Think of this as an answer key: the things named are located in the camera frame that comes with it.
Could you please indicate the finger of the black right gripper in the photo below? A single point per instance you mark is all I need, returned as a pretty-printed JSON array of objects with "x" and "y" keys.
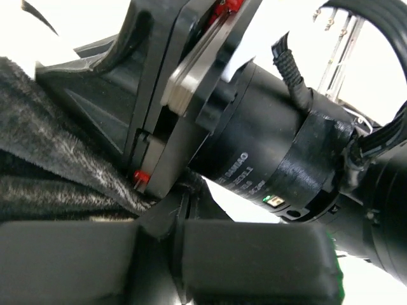
[{"x": 100, "y": 89}]

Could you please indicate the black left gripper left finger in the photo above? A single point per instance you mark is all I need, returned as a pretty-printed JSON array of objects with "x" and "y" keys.
[{"x": 91, "y": 262}]

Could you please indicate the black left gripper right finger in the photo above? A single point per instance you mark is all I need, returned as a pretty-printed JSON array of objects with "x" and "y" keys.
[{"x": 220, "y": 261}]

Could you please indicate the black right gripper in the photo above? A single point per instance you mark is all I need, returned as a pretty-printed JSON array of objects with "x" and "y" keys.
[{"x": 272, "y": 141}]

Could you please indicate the black floral plush pillowcase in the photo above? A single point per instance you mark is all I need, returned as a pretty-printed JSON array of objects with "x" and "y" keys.
[{"x": 49, "y": 170}]

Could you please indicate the white pillow yellow edge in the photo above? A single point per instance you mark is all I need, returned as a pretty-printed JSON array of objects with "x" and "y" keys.
[{"x": 61, "y": 28}]

